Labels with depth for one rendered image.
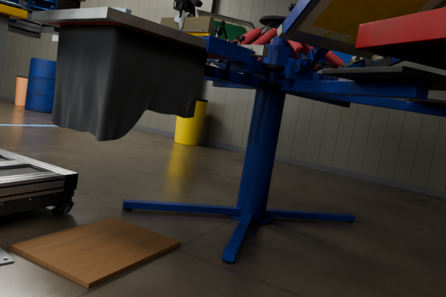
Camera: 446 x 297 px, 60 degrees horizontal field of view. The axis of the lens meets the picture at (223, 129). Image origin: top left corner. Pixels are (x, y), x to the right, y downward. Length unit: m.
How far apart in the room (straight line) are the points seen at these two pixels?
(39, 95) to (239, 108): 3.72
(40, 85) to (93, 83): 6.19
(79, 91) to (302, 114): 4.40
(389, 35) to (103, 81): 1.01
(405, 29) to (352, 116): 4.25
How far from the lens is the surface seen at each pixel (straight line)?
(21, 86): 8.60
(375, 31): 1.48
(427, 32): 1.30
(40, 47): 9.05
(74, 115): 1.68
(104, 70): 1.51
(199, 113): 5.83
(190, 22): 1.95
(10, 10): 1.62
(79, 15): 1.53
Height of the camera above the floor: 0.75
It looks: 4 degrees down
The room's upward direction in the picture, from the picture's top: 9 degrees clockwise
